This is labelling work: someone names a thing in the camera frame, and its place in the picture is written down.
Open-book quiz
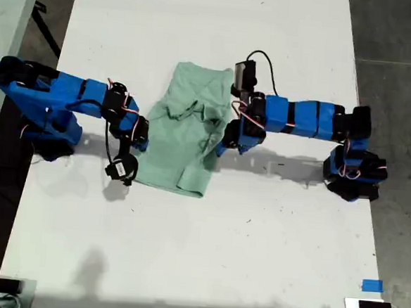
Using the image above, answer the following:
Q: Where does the pale green t-shirt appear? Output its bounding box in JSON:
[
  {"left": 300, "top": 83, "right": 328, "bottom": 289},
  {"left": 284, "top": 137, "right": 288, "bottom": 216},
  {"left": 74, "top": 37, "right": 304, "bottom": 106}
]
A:
[{"left": 132, "top": 58, "right": 236, "bottom": 201}]

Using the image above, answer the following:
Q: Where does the black stand leg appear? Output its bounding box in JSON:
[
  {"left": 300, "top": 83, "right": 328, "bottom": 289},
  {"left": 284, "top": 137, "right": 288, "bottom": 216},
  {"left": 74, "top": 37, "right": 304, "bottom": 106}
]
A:
[{"left": 27, "top": 1, "right": 65, "bottom": 60}]

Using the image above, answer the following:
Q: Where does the pale side table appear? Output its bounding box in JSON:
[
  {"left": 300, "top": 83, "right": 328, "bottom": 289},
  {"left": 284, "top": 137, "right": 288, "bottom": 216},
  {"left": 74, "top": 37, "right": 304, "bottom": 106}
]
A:
[{"left": 0, "top": 0, "right": 43, "bottom": 181}]

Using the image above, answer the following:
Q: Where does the short blue tape strip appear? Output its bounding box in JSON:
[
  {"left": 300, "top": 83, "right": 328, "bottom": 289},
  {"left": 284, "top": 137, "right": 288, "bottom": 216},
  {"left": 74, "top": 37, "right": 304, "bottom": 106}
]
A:
[{"left": 361, "top": 278, "right": 385, "bottom": 294}]

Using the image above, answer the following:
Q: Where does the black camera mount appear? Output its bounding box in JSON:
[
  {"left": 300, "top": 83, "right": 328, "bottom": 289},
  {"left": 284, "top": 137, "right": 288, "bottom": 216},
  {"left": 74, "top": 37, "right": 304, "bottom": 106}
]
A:
[{"left": 117, "top": 139, "right": 141, "bottom": 188}]

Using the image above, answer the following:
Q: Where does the black camera box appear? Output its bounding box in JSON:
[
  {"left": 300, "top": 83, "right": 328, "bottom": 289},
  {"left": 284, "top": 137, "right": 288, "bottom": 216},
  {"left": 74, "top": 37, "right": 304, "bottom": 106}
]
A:
[
  {"left": 103, "top": 158, "right": 129, "bottom": 182},
  {"left": 230, "top": 58, "right": 260, "bottom": 99}
]

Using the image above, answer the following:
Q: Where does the black camera cable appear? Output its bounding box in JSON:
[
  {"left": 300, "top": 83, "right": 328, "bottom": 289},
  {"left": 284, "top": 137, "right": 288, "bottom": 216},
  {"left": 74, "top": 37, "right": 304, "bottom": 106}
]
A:
[
  {"left": 102, "top": 120, "right": 120, "bottom": 165},
  {"left": 244, "top": 49, "right": 283, "bottom": 97}
]

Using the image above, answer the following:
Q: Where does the black camera stalk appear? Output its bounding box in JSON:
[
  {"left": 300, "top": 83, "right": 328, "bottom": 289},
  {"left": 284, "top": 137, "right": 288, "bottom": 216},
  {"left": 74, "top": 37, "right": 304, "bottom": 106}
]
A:
[{"left": 239, "top": 92, "right": 255, "bottom": 111}]

